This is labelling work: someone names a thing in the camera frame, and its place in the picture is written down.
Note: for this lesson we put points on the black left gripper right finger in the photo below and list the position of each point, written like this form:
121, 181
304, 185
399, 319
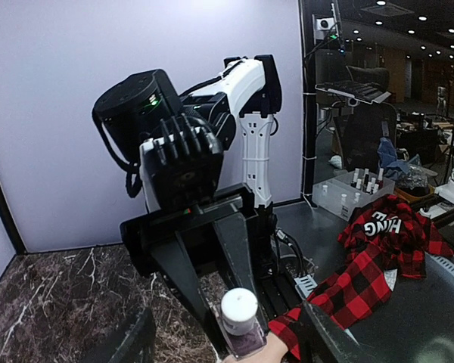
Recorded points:
321, 340

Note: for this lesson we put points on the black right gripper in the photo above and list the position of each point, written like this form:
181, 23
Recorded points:
195, 241

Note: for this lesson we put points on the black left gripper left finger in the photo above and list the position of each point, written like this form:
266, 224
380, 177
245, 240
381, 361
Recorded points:
133, 341

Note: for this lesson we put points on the purple nail polish bottle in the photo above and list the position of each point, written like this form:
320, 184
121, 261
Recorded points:
239, 323

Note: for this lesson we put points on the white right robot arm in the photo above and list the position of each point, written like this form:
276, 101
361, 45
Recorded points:
239, 105

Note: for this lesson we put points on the red plaid sleeve forearm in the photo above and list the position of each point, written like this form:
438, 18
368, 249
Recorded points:
386, 234

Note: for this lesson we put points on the person's bare hand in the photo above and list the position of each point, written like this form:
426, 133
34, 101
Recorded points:
273, 352

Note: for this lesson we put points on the clear nail polish organizer box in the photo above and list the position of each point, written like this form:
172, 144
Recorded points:
340, 198

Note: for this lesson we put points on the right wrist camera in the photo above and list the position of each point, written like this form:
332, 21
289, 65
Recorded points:
182, 166

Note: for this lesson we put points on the grey slotted cable duct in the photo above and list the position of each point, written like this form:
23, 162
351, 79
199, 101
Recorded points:
306, 284

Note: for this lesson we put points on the black right frame post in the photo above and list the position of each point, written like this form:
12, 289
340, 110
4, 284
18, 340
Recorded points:
309, 99

